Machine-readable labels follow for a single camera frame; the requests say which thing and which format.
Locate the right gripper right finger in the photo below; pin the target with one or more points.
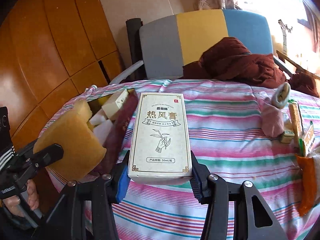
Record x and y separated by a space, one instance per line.
253 218

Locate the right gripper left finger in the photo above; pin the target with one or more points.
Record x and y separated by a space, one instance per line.
66 220

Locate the cream herbal cream box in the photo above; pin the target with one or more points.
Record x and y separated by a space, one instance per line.
160 151

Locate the yellow sponge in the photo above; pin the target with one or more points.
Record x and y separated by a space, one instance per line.
82 149

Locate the person's left hand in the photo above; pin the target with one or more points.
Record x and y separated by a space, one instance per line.
13 203

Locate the striped tablecloth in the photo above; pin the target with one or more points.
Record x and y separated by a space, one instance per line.
225 135

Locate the pink rolled cloth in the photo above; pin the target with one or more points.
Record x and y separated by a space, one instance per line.
272 123

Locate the small green white box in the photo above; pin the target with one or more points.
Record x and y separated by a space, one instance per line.
287 136

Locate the orange snack bag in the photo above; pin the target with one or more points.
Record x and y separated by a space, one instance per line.
310 179

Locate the cracker packet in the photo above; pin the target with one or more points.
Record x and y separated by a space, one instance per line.
296 121
306 140

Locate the white green rolled sock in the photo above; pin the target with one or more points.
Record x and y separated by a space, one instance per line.
281 96

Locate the dark red jacket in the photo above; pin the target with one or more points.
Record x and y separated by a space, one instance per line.
229 60

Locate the grey yellow blue chair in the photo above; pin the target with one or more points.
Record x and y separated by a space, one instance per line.
163 46

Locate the wooden side desk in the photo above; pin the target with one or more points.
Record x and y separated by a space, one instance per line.
280 62

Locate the phone stand on desk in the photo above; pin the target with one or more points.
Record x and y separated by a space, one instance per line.
285 29

